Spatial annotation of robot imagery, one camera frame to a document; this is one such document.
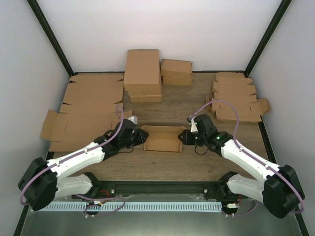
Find small cardboard box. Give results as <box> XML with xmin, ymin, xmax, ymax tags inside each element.
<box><xmin>160</xmin><ymin>59</ymin><xmax>192</xmax><ymax>79</ymax></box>
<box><xmin>162</xmin><ymin>74</ymin><xmax>192</xmax><ymax>86</ymax></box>
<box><xmin>141</xmin><ymin>125</ymin><xmax>185</xmax><ymax>153</ymax></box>

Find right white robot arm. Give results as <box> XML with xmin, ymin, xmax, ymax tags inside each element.
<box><xmin>178</xmin><ymin>114</ymin><xmax>305</xmax><ymax>218</ymax></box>

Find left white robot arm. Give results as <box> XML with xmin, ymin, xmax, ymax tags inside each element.
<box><xmin>18</xmin><ymin>119</ymin><xmax>149</xmax><ymax>211</ymax></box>

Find large folded cardboard box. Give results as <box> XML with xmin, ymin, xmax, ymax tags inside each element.
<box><xmin>124</xmin><ymin>49</ymin><xmax>162</xmax><ymax>96</ymax></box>

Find small folded cardboard box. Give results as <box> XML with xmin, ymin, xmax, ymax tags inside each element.
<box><xmin>160</xmin><ymin>59</ymin><xmax>192</xmax><ymax>79</ymax></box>

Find large flat cardboard sheet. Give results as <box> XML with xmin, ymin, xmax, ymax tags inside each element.
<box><xmin>40</xmin><ymin>73</ymin><xmax>124</xmax><ymax>152</ymax></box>

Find stack of flat cardboard blanks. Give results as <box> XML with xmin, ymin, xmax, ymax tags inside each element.
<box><xmin>206</xmin><ymin>72</ymin><xmax>270</xmax><ymax>122</ymax></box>

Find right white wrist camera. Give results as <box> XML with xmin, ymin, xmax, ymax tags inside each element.
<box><xmin>188</xmin><ymin>117</ymin><xmax>198</xmax><ymax>133</ymax></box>

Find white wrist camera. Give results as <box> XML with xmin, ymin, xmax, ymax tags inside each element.
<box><xmin>128</xmin><ymin>115</ymin><xmax>138</xmax><ymax>125</ymax></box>
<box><xmin>188</xmin><ymin>117</ymin><xmax>198</xmax><ymax>133</ymax></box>

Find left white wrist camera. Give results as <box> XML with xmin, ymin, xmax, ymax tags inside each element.
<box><xmin>128</xmin><ymin>115</ymin><xmax>138</xmax><ymax>125</ymax></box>

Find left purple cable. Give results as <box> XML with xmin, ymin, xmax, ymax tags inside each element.
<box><xmin>19</xmin><ymin>104</ymin><xmax>126</xmax><ymax>219</ymax></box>

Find purple cable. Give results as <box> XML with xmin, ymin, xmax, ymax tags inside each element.
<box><xmin>19</xmin><ymin>104</ymin><xmax>126</xmax><ymax>219</ymax></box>
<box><xmin>188</xmin><ymin>99</ymin><xmax>306</xmax><ymax>219</ymax></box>

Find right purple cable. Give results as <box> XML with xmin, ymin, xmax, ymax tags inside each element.
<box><xmin>188</xmin><ymin>99</ymin><xmax>306</xmax><ymax>219</ymax></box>

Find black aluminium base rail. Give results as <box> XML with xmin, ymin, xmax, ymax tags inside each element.
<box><xmin>99</xmin><ymin>181</ymin><xmax>240</xmax><ymax>201</ymax></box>

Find light blue cable duct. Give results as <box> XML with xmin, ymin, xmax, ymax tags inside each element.
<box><xmin>42</xmin><ymin>202</ymin><xmax>222</xmax><ymax>213</ymax></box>

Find right black frame post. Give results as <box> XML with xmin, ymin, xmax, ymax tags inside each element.
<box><xmin>244</xmin><ymin>0</ymin><xmax>292</xmax><ymax>77</ymax></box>

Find black frame post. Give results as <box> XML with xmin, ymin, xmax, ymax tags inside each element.
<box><xmin>244</xmin><ymin>0</ymin><xmax>292</xmax><ymax>77</ymax></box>
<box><xmin>27</xmin><ymin>0</ymin><xmax>75</xmax><ymax>77</ymax></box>

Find left black frame post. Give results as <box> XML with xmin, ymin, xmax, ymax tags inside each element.
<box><xmin>27</xmin><ymin>0</ymin><xmax>75</xmax><ymax>77</ymax></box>

